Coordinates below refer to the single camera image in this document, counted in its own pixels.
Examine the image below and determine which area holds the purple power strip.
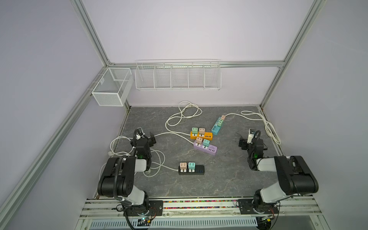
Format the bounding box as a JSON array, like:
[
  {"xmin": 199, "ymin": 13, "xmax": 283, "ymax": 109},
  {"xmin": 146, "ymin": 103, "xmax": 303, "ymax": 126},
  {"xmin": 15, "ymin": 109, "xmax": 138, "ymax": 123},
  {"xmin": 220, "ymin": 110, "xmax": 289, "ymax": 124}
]
[{"xmin": 193, "ymin": 142, "xmax": 217, "ymax": 156}]

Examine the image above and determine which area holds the black power strip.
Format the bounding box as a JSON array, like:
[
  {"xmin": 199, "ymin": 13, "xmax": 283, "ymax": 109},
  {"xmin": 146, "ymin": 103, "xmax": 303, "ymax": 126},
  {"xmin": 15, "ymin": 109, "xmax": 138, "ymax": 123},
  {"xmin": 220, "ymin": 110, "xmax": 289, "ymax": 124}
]
[{"xmin": 178, "ymin": 165, "xmax": 205, "ymax": 175}]

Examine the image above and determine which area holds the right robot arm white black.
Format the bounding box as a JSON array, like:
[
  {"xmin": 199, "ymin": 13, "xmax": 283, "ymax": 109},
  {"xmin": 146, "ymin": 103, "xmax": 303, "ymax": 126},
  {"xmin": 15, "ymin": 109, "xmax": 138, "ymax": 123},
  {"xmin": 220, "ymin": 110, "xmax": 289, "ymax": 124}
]
[{"xmin": 239, "ymin": 136, "xmax": 319, "ymax": 212}]

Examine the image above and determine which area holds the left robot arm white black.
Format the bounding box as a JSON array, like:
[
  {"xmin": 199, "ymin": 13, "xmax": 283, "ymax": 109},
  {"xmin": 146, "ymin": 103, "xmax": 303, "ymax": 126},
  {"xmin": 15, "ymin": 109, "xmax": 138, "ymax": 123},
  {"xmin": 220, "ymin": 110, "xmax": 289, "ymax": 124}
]
[{"xmin": 97, "ymin": 128, "xmax": 156, "ymax": 210}]

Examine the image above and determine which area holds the teal plug on purple strip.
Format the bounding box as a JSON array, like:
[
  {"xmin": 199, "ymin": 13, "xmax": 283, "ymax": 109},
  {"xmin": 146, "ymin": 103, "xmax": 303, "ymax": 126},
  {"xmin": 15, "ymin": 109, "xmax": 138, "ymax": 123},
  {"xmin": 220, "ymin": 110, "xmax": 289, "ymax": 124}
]
[{"xmin": 202, "ymin": 139, "xmax": 210, "ymax": 147}]

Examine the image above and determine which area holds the teal power strip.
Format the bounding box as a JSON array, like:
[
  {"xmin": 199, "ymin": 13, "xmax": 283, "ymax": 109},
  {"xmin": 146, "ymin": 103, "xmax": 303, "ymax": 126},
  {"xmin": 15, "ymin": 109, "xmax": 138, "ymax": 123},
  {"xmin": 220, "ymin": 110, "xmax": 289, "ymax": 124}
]
[{"xmin": 211, "ymin": 123, "xmax": 222, "ymax": 135}]

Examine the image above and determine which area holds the orange power strip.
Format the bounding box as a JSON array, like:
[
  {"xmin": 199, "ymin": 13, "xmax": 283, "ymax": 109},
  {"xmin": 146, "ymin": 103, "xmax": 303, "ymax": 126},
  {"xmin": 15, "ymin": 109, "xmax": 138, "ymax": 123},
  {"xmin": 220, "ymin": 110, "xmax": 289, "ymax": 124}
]
[{"xmin": 190, "ymin": 132, "xmax": 213, "ymax": 141}]

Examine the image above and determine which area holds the white mesh box basket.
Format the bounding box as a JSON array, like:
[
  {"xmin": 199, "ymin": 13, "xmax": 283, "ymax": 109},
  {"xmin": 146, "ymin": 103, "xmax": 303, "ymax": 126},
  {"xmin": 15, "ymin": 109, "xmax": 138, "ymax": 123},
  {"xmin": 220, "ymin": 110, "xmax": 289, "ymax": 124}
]
[{"xmin": 92, "ymin": 67, "xmax": 134, "ymax": 107}]

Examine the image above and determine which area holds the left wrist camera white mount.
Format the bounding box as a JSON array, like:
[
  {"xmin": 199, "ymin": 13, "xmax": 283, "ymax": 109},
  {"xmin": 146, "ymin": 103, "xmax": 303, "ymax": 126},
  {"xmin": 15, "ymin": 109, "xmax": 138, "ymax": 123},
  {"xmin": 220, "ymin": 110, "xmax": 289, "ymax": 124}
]
[{"xmin": 134, "ymin": 127, "xmax": 145, "ymax": 140}]

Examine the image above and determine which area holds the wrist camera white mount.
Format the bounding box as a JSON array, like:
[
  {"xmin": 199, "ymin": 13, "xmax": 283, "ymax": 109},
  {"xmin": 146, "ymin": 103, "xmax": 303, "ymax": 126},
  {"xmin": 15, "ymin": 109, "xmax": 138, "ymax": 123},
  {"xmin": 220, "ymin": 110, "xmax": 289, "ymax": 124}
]
[
  {"xmin": 247, "ymin": 128, "xmax": 257, "ymax": 144},
  {"xmin": 134, "ymin": 127, "xmax": 145, "ymax": 140}
]

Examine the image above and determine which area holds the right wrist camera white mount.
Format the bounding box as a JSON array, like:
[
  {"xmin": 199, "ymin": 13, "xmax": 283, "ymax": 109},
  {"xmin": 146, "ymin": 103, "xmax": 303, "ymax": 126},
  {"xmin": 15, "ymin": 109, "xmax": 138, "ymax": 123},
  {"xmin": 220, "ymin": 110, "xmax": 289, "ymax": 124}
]
[{"xmin": 247, "ymin": 128, "xmax": 257, "ymax": 144}]

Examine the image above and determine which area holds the white cable of teal strip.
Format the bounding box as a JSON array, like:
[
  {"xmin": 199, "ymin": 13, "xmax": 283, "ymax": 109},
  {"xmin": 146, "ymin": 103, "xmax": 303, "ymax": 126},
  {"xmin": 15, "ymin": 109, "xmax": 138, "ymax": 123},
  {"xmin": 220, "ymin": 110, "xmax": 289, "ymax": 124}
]
[{"xmin": 225, "ymin": 110, "xmax": 281, "ymax": 145}]

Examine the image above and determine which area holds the white cable of orange strip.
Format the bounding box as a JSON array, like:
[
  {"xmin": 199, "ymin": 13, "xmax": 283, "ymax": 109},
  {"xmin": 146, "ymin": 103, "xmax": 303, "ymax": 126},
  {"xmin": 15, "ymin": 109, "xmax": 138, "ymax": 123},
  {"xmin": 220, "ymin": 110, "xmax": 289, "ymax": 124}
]
[{"xmin": 165, "ymin": 100, "xmax": 203, "ymax": 136}]

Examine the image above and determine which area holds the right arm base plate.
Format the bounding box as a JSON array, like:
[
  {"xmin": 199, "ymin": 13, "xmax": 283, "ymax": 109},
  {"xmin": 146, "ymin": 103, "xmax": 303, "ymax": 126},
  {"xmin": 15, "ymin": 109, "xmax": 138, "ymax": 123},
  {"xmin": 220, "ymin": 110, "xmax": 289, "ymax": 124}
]
[{"xmin": 235, "ymin": 198, "xmax": 279, "ymax": 215}]

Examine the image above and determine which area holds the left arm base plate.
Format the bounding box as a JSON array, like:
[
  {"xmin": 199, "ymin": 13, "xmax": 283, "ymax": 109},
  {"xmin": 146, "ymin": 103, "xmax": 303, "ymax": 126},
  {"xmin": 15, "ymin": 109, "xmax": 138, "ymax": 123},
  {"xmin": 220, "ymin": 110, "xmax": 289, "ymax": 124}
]
[{"xmin": 125, "ymin": 200, "xmax": 163, "ymax": 217}]

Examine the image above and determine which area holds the white wire rack basket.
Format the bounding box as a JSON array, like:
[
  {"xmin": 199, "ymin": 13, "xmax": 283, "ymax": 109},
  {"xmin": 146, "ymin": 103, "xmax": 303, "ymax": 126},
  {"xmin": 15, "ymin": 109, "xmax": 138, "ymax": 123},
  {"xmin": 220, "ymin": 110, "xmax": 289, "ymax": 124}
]
[{"xmin": 135, "ymin": 59, "xmax": 222, "ymax": 91}]

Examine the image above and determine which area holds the aluminium front rail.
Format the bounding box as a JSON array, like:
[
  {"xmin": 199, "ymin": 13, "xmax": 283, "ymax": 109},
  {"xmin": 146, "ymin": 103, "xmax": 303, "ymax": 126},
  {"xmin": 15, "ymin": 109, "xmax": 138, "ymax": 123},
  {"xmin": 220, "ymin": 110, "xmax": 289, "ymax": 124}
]
[{"xmin": 75, "ymin": 196, "xmax": 330, "ymax": 230}]

